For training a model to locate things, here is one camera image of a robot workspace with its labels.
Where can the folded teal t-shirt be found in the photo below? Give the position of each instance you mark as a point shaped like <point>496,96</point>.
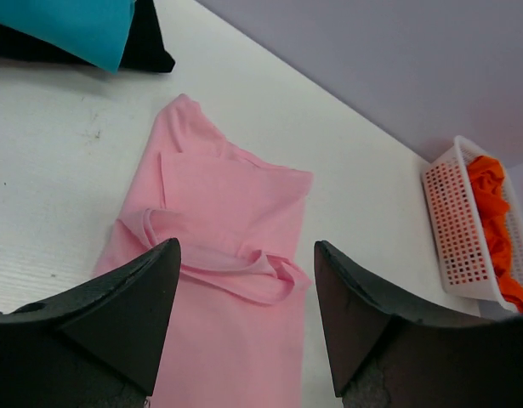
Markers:
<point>94,31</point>

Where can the pink t-shirt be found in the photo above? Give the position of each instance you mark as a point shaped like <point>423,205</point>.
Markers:
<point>236,332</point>

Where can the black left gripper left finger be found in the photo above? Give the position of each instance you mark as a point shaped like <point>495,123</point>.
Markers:
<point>98,344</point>

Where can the white plastic basket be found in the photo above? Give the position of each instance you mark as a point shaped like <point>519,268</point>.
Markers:
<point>465,265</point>

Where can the orange t-shirt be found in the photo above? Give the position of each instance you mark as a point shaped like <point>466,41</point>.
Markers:
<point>486,177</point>

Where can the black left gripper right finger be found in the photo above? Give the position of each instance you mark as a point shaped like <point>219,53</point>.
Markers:
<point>390,348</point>

